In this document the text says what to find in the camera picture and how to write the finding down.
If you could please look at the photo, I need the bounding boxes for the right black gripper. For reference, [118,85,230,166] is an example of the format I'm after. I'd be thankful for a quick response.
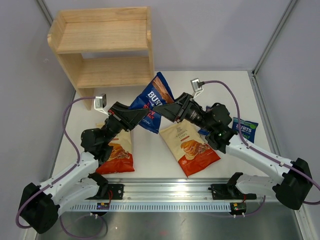
[154,92,215,133]

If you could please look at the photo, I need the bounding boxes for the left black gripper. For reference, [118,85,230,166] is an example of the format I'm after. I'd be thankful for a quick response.
[101,102,151,146]

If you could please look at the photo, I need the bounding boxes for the blue Burts chilli bag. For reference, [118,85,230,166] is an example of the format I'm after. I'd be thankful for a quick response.
[129,72,175,134]

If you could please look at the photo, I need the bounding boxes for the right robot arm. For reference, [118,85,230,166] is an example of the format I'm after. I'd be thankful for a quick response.
[153,93,313,210]

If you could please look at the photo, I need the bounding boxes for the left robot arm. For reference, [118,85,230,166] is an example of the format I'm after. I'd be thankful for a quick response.
[15,102,149,234]

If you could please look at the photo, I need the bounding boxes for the left cassava chips bag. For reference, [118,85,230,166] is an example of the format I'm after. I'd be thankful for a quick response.
[96,130,135,175]

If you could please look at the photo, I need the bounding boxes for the cassava chips bag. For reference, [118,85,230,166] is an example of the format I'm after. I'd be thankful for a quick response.
[96,130,135,175]
[159,120,221,177]

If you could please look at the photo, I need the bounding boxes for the right cassava chips bag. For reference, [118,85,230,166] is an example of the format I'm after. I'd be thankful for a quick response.
[159,120,221,177]

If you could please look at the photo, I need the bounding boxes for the wooden two-tier shelf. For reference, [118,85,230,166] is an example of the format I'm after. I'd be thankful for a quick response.
[47,6,155,98]

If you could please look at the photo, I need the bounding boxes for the Burts sea salt vinegar bag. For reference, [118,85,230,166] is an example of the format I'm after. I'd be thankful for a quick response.
[232,117,259,143]

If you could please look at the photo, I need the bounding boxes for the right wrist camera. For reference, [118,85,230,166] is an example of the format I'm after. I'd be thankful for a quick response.
[190,78,203,99]

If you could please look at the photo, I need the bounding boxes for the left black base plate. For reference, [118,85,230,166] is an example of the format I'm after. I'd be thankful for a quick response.
[94,183,124,200]

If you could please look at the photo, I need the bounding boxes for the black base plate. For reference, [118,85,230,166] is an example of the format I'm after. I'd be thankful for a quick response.
[208,183,257,201]
[94,183,124,200]

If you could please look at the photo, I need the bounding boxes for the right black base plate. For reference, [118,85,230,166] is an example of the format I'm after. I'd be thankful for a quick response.
[208,183,257,201]

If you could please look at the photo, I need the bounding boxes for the white slotted cable duct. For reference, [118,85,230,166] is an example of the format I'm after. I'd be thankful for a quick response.
[70,201,231,213]

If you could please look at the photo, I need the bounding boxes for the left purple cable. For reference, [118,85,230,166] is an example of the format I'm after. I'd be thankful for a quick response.
[15,96,108,238]

